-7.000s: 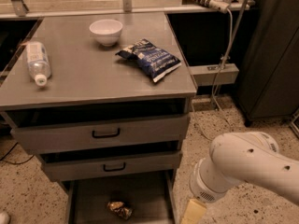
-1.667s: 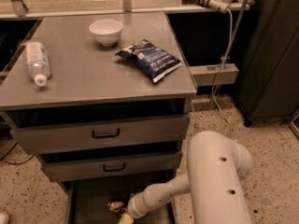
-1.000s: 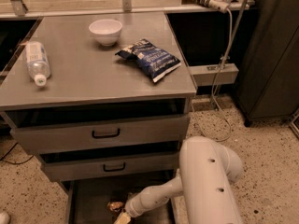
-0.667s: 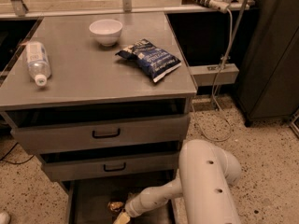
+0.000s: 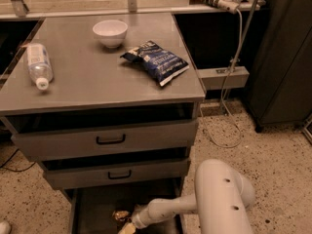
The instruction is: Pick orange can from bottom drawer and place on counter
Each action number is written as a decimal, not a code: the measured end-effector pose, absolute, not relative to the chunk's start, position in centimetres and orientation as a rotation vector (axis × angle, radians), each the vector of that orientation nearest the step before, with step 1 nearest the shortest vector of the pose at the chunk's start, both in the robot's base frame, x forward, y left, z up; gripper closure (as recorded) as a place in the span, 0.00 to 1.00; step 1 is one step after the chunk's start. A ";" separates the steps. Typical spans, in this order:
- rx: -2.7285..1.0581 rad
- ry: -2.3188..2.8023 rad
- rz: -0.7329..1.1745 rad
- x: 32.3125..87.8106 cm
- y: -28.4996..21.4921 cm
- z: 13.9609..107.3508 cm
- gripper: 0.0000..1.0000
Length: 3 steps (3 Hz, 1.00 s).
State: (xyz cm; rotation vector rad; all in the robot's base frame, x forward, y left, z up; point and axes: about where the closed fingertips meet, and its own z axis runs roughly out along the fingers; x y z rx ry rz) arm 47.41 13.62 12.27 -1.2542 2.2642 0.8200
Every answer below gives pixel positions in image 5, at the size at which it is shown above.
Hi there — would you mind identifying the grey drawer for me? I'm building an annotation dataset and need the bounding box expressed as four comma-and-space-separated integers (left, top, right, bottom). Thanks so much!
44, 158, 190, 189
12, 120, 198, 161
68, 178, 181, 234

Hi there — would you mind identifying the white ceramic bowl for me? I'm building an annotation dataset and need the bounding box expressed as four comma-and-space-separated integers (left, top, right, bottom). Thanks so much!
93, 19, 128, 49

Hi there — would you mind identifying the blue chip bag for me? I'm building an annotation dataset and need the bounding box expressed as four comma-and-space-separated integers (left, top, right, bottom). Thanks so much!
122, 40, 189, 87

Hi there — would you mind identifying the bottom grey drawer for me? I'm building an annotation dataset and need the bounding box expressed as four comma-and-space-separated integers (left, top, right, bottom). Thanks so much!
68, 178, 181, 234

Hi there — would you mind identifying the grey drawer cabinet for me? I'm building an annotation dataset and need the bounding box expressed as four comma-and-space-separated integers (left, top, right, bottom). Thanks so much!
0, 12, 207, 234

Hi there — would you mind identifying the crushed orange can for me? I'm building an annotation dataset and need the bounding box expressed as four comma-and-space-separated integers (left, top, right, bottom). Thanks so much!
112, 211, 131, 222

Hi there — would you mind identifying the dark cabinet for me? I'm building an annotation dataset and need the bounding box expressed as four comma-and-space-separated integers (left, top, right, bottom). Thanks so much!
244, 0, 312, 133

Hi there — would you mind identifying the white shoe tip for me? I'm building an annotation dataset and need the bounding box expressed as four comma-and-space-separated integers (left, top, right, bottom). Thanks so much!
0, 220, 11, 234

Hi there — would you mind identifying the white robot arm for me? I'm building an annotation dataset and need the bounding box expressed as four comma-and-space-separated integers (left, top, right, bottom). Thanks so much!
118, 159, 255, 234

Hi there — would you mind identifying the top grey drawer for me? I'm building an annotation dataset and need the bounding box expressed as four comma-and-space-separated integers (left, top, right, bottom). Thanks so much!
12, 120, 198, 161

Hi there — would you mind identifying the white plug adapter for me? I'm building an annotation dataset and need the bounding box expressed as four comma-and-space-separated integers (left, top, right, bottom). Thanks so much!
217, 0, 239, 14

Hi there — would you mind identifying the black floor cable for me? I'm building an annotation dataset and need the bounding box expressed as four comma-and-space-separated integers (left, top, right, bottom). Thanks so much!
0, 148, 37, 174

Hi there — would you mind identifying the middle grey drawer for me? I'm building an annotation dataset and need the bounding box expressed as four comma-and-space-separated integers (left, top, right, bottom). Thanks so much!
44, 158, 190, 189

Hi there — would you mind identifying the grey metal bracket box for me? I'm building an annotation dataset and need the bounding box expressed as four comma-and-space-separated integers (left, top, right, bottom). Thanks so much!
198, 66, 250, 91

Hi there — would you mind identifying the clear plastic water bottle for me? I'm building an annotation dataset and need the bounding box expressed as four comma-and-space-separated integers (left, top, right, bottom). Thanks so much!
26, 43, 54, 91

